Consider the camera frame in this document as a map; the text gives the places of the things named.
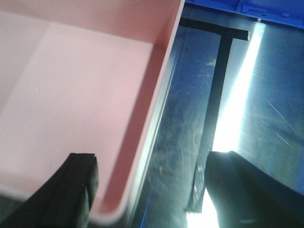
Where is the blue bin on cart top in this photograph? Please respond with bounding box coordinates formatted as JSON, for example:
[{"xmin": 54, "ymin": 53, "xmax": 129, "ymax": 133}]
[{"xmin": 185, "ymin": 0, "xmax": 304, "ymax": 29}]

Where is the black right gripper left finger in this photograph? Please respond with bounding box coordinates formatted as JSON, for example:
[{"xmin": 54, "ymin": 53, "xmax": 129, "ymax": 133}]
[{"xmin": 0, "ymin": 153, "xmax": 99, "ymax": 228}]

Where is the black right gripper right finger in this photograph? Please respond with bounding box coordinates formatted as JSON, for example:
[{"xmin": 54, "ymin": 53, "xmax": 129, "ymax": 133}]
[{"xmin": 204, "ymin": 152, "xmax": 304, "ymax": 228}]

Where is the black tape marking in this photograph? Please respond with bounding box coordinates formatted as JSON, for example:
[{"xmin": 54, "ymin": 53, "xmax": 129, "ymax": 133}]
[{"xmin": 179, "ymin": 18, "xmax": 250, "ymax": 213}]

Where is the pink plastic bin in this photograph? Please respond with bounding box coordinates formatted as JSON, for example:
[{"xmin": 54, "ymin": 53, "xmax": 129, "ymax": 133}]
[{"xmin": 0, "ymin": 0, "xmax": 184, "ymax": 227}]

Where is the stainless steel cart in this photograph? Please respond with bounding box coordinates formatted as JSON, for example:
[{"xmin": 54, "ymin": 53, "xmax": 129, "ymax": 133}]
[{"xmin": 128, "ymin": 0, "xmax": 304, "ymax": 228}]

